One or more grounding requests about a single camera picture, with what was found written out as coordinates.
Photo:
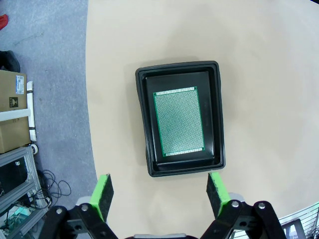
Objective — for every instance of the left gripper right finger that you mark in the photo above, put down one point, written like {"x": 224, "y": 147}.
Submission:
{"x": 219, "y": 194}

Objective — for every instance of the black bag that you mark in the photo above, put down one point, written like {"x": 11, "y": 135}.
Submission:
{"x": 8, "y": 61}

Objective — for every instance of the black ESD tray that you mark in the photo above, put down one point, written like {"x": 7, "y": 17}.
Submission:
{"x": 209, "y": 124}

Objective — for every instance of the cardboard box with label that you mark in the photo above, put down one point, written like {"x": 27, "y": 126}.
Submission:
{"x": 10, "y": 89}

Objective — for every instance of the plain cardboard box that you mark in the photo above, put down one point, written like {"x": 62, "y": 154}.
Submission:
{"x": 12, "y": 134}

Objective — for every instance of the green perforated circuit board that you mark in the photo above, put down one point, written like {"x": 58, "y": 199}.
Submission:
{"x": 178, "y": 122}

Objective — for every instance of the red object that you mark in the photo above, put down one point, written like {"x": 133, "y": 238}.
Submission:
{"x": 3, "y": 22}

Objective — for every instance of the grey metal equipment panel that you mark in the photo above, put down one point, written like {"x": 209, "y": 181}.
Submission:
{"x": 299, "y": 221}

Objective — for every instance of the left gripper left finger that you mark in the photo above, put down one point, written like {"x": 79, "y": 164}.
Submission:
{"x": 101, "y": 196}

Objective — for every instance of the aluminium profile frame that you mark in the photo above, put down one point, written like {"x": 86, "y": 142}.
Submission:
{"x": 20, "y": 174}

